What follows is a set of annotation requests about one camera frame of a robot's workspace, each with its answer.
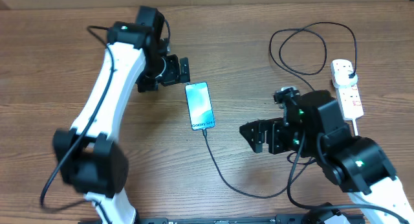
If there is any white power strip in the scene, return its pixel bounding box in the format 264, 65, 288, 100
330, 59, 364, 120

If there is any Samsung Galaxy smartphone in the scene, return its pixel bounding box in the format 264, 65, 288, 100
185, 82, 215, 131

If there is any white charger plug adapter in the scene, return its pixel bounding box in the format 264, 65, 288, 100
332, 70, 358, 89

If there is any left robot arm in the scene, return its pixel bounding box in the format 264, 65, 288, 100
39, 6, 190, 223

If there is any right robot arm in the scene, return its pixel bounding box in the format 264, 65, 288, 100
239, 87, 413, 223

